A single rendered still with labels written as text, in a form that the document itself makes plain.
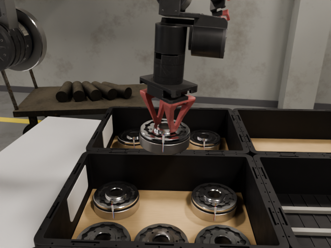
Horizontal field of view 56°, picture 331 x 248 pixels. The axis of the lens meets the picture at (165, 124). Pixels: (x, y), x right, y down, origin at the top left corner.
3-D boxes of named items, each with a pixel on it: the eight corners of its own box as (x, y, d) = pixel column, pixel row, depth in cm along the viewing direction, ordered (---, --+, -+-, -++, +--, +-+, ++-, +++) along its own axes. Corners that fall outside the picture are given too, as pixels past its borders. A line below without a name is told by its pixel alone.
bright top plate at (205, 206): (190, 210, 66) (190, 208, 66) (192, 183, 75) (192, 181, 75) (239, 214, 65) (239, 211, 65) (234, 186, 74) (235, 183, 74)
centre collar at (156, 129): (151, 133, 62) (151, 130, 61) (154, 123, 66) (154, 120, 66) (176, 135, 62) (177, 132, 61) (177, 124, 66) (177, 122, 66)
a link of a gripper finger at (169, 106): (169, 119, 67) (172, 77, 64) (193, 132, 63) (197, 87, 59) (144, 127, 63) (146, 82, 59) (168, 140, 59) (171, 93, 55)
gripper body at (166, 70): (163, 80, 66) (165, 45, 63) (198, 94, 59) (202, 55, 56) (138, 85, 62) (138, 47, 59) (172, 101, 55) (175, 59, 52)
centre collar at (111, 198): (103, 201, 69) (103, 198, 68) (107, 187, 73) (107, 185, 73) (125, 201, 69) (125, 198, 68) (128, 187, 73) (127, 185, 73)
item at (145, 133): (137, 140, 60) (137, 138, 59) (143, 119, 69) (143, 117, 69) (189, 144, 59) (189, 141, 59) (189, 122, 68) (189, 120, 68)
